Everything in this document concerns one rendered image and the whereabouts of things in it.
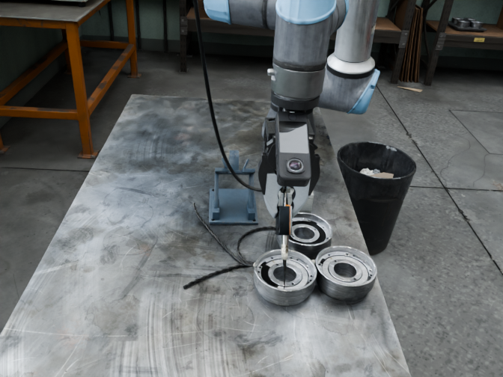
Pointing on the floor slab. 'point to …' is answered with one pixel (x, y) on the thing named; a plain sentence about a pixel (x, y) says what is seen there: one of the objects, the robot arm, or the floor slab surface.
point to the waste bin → (376, 188)
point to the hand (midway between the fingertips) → (284, 213)
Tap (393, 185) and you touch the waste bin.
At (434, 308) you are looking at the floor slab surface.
